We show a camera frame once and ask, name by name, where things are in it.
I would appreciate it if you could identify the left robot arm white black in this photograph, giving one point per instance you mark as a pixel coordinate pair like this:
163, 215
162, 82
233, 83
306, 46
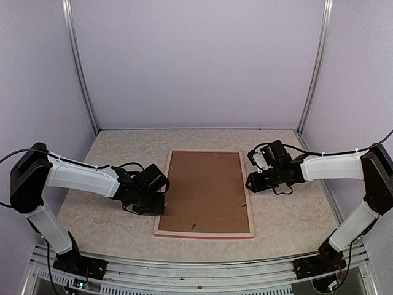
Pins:
38, 170

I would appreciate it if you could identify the left aluminium corner post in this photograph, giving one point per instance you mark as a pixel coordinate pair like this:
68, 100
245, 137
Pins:
72, 37

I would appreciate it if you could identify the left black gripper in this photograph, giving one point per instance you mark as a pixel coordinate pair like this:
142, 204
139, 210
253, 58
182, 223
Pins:
158, 209

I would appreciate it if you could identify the front aluminium rail base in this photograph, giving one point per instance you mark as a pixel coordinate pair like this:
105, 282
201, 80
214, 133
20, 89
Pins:
263, 276

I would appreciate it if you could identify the wooden picture frame pink edge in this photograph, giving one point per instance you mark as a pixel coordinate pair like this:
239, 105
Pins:
202, 234

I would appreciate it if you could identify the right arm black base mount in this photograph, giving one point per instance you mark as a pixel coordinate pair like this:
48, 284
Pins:
316, 265

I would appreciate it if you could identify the right aluminium corner post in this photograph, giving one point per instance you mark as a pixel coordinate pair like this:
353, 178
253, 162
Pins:
317, 66

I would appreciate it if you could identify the brown cardboard backing board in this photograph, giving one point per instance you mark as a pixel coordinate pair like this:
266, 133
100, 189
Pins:
204, 190

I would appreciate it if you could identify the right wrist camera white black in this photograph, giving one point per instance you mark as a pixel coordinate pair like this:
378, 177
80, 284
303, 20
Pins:
269, 155

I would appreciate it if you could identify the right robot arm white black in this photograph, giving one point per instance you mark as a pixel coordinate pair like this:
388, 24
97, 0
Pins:
369, 169

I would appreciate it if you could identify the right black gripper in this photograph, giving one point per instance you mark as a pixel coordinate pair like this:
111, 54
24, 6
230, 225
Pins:
256, 184

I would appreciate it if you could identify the aluminium corner post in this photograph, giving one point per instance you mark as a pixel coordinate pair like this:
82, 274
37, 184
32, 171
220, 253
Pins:
72, 37
317, 66

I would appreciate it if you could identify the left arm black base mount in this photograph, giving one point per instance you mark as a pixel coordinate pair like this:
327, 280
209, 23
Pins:
80, 265

